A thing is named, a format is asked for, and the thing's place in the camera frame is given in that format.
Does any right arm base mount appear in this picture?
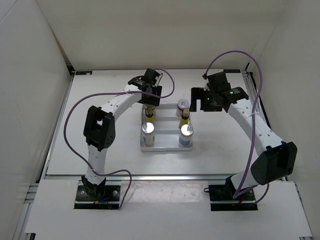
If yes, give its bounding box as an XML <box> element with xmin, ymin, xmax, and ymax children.
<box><xmin>203</xmin><ymin>185</ymin><xmax>258</xmax><ymax>212</ymax></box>

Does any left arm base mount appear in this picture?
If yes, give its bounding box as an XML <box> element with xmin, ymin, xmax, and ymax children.
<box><xmin>73</xmin><ymin>181</ymin><xmax>122</xmax><ymax>210</ymax></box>

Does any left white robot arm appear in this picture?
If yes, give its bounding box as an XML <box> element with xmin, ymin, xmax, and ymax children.
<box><xmin>81</xmin><ymin>68</ymin><xmax>162</xmax><ymax>200</ymax></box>

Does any brown spice jar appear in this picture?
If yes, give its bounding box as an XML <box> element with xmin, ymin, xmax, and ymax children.
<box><xmin>144</xmin><ymin>104</ymin><xmax>157</xmax><ymax>117</ymax></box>
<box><xmin>176</xmin><ymin>98</ymin><xmax>190</xmax><ymax>117</ymax></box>

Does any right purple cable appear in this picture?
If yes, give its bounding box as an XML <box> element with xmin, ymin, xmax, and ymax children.
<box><xmin>202</xmin><ymin>51</ymin><xmax>270</xmax><ymax>207</ymax></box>

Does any aluminium frame rail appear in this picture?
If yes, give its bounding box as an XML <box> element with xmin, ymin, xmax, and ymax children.
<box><xmin>14</xmin><ymin>173</ymin><xmax>298</xmax><ymax>240</ymax></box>

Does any white tiered tray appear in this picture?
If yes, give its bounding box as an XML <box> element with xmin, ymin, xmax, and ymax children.
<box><xmin>140</xmin><ymin>103</ymin><xmax>193</xmax><ymax>152</ymax></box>

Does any silver lid blue bottle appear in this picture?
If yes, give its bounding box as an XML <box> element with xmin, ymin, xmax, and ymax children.
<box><xmin>178</xmin><ymin>124</ymin><xmax>194</xmax><ymax>148</ymax></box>

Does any silver lid white bottle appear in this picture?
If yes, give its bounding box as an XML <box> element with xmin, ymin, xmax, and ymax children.
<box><xmin>141</xmin><ymin>122</ymin><xmax>155</xmax><ymax>147</ymax></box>

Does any yellow label bottle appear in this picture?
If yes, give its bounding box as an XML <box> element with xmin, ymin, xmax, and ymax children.
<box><xmin>178</xmin><ymin>108</ymin><xmax>190</xmax><ymax>129</ymax></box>
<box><xmin>145</xmin><ymin>106</ymin><xmax>154</xmax><ymax>124</ymax></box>

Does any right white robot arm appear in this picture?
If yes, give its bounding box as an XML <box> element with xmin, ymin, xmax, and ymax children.
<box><xmin>189</xmin><ymin>71</ymin><xmax>298</xmax><ymax>200</ymax></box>

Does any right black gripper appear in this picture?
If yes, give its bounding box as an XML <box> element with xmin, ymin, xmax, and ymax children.
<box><xmin>189</xmin><ymin>87</ymin><xmax>223</xmax><ymax>112</ymax></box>

